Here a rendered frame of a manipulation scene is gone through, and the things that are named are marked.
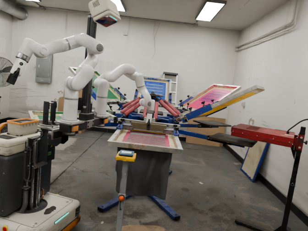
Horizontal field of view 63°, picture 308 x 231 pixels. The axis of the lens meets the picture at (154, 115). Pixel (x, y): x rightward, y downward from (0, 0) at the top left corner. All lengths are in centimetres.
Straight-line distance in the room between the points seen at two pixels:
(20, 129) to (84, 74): 84
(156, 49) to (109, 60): 125
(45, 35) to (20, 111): 212
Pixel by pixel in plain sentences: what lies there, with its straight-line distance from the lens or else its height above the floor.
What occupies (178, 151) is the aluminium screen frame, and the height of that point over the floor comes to 97.
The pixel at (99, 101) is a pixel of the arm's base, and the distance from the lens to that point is 217.
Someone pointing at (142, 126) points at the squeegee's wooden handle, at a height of 103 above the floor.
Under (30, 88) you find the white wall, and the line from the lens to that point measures 740.
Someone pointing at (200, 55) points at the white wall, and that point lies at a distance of 672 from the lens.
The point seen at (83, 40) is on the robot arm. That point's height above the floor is 169.
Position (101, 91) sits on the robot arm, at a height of 134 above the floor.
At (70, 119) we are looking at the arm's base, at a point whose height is 116.
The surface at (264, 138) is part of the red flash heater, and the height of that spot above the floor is 105.
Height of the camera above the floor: 147
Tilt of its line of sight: 8 degrees down
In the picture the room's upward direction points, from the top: 6 degrees clockwise
